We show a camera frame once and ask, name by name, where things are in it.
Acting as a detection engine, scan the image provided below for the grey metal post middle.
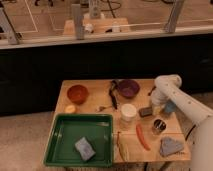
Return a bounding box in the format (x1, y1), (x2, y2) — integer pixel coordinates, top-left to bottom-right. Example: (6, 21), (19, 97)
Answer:
(71, 4), (84, 40)

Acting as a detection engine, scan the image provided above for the blue grey folded cloth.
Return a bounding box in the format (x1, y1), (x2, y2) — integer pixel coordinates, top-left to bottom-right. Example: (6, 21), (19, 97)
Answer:
(159, 137), (184, 157)

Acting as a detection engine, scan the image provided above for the grey metal post left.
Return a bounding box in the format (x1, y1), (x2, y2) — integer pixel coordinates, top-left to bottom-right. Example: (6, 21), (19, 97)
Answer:
(0, 7), (19, 45)

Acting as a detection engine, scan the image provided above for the black utensil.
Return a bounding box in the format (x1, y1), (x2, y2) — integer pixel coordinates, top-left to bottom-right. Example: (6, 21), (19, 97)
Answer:
(108, 80), (118, 110)

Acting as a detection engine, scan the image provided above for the grey metal post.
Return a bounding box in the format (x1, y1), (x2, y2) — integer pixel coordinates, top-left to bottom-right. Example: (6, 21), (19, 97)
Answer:
(0, 7), (19, 45)
(164, 0), (185, 33)
(71, 4), (84, 40)

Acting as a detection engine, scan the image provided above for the yellow banana toy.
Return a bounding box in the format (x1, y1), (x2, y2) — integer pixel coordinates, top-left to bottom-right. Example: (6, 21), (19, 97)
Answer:
(116, 132), (129, 162)

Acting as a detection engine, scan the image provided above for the dark grey eraser block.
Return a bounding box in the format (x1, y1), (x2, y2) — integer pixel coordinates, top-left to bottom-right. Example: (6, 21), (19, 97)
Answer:
(138, 107), (153, 118)

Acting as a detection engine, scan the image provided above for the grey metal post right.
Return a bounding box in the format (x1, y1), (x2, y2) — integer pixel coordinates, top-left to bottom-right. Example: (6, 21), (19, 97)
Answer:
(164, 0), (185, 33)

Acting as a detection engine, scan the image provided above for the white plastic cup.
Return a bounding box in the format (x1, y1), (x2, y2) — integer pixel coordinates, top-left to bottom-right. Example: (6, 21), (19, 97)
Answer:
(120, 103), (137, 127)

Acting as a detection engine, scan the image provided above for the small metal cup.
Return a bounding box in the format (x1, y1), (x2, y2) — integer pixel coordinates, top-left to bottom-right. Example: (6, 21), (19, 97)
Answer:
(152, 119), (166, 135)

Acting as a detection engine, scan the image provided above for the red chili pepper toy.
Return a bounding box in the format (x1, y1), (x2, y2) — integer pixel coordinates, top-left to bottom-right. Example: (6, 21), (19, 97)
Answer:
(136, 124), (150, 151)

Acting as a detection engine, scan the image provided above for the small metal fork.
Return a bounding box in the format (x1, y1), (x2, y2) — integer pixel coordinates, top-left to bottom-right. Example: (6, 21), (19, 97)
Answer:
(97, 106), (112, 112)

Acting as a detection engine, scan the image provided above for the green plastic tray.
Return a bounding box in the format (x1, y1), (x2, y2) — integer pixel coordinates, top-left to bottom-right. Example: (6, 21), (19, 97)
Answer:
(44, 114), (114, 167)

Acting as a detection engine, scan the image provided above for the small yellow round object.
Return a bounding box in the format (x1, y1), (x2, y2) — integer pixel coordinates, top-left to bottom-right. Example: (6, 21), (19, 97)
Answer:
(65, 105), (76, 114)

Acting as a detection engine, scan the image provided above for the orange bowl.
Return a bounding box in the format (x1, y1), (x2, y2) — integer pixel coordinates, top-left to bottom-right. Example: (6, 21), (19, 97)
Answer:
(67, 85), (89, 105)

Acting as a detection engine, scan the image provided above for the wooden board beyond barrier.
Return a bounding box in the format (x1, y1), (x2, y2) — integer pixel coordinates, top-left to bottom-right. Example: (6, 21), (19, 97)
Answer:
(63, 18), (130, 36)

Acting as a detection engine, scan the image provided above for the purple bowl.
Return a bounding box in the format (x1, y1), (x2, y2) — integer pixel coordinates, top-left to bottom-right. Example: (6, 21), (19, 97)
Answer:
(118, 79), (140, 98)

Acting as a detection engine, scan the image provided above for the black power cable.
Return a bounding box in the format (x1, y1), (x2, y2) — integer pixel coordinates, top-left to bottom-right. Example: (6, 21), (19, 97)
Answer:
(185, 125), (196, 141)

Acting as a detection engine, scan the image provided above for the blue grey sponge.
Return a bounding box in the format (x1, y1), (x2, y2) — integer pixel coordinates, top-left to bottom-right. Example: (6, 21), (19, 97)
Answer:
(75, 137), (96, 161)

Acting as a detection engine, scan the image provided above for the dark brown grape bunch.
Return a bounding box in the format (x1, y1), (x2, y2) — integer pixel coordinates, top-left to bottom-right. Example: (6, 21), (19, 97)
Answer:
(148, 86), (156, 96)

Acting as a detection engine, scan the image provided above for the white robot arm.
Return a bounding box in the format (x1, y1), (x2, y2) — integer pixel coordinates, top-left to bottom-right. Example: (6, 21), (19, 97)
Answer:
(151, 74), (213, 171)

